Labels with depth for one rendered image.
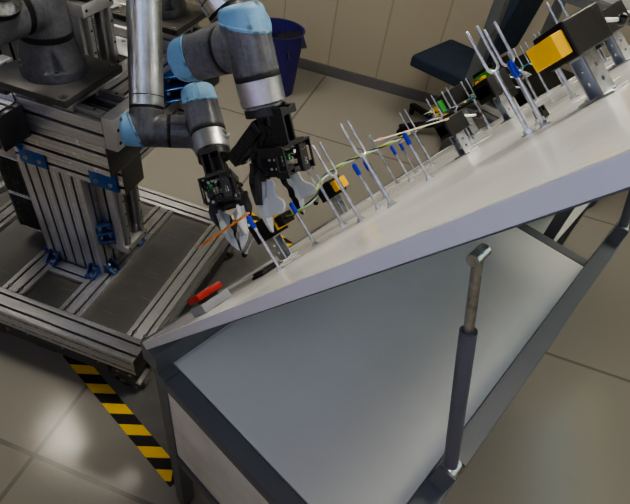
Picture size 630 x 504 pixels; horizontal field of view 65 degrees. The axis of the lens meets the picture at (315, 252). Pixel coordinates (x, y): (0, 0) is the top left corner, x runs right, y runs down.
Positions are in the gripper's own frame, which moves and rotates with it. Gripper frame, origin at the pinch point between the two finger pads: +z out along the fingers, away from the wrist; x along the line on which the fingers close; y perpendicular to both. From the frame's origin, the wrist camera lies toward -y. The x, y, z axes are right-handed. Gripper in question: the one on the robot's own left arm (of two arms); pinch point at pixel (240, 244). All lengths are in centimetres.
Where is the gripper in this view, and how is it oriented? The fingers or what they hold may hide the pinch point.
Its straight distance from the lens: 104.3
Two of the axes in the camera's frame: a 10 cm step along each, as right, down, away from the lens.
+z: 2.7, 9.5, -1.6
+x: 9.6, -2.9, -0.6
